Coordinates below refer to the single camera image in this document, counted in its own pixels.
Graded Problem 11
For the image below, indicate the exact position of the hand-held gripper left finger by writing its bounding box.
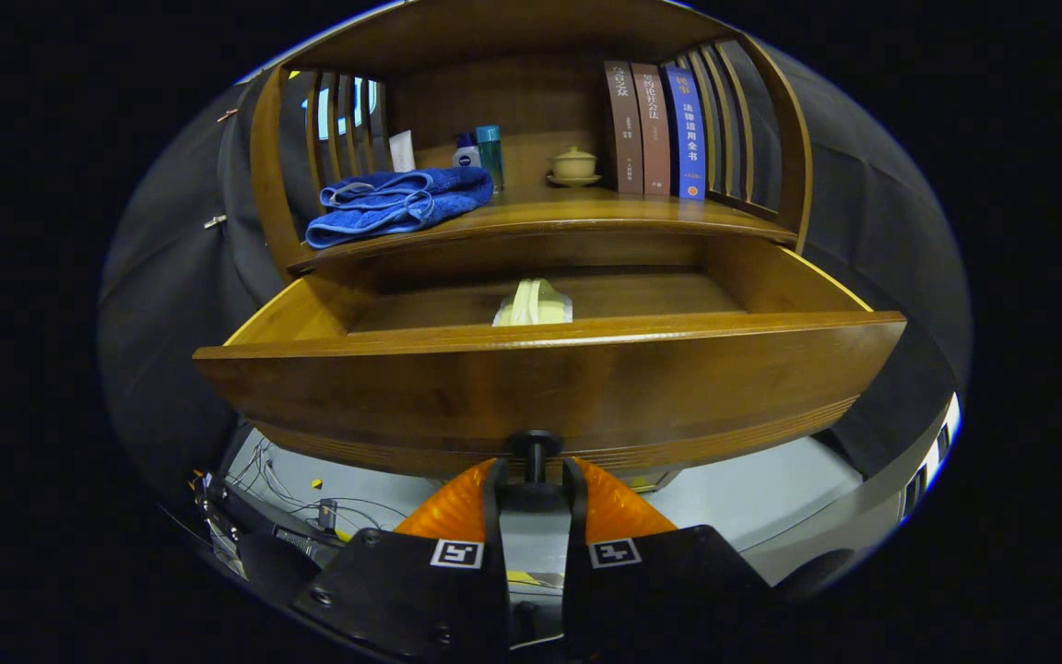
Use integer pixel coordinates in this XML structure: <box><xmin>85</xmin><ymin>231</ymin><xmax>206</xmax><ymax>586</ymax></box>
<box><xmin>296</xmin><ymin>458</ymin><xmax>511</xmax><ymax>660</ymax></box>

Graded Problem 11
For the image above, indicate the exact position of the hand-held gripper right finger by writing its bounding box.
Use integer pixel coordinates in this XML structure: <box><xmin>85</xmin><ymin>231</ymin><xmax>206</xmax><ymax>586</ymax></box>
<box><xmin>563</xmin><ymin>456</ymin><xmax>772</xmax><ymax>660</ymax></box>

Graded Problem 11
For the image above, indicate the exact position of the wooden drawer with black knob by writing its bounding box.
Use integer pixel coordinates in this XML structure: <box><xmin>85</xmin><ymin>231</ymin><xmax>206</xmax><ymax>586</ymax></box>
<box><xmin>192</xmin><ymin>231</ymin><xmax>908</xmax><ymax>490</ymax></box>

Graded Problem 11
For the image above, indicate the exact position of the green handled white scrub brush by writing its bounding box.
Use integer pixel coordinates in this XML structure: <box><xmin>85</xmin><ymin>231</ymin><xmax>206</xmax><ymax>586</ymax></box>
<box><xmin>492</xmin><ymin>279</ymin><xmax>574</xmax><ymax>326</ymax></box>

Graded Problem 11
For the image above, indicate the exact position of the wooden countertop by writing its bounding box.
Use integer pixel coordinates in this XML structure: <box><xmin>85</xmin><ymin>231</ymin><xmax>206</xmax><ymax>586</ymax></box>
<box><xmin>296</xmin><ymin>180</ymin><xmax>799</xmax><ymax>273</ymax></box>

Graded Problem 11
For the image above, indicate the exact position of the wooden cabinet with slatted hutch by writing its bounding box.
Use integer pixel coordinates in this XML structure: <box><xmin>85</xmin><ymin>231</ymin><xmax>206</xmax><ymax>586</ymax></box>
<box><xmin>250</xmin><ymin>0</ymin><xmax>813</xmax><ymax>278</ymax></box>

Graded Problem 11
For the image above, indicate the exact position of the blue towel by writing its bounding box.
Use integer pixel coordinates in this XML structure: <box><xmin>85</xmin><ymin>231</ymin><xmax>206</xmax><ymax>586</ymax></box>
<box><xmin>305</xmin><ymin>166</ymin><xmax>495</xmax><ymax>250</ymax></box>

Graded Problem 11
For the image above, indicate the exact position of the beige lidded teacup with saucer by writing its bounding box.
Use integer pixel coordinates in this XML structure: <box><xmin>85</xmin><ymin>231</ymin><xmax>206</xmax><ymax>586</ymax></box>
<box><xmin>547</xmin><ymin>146</ymin><xmax>602</xmax><ymax>188</ymax></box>

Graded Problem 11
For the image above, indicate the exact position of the teal clear bottle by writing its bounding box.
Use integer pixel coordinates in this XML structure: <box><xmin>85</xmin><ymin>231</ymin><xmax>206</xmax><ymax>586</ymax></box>
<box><xmin>476</xmin><ymin>125</ymin><xmax>505</xmax><ymax>193</ymax></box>

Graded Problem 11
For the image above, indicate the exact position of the reddish brown book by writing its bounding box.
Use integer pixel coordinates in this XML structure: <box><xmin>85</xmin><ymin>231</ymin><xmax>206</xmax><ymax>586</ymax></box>
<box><xmin>631</xmin><ymin>63</ymin><xmax>673</xmax><ymax>196</ymax></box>

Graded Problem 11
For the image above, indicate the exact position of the blue book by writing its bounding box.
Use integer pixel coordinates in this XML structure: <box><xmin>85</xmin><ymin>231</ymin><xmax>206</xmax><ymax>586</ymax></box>
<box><xmin>662</xmin><ymin>65</ymin><xmax>707</xmax><ymax>201</ymax></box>

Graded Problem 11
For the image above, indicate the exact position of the tangle of cables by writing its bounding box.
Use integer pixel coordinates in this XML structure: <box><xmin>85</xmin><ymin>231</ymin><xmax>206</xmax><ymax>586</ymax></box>
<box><xmin>190</xmin><ymin>433</ymin><xmax>412</xmax><ymax>573</ymax></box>

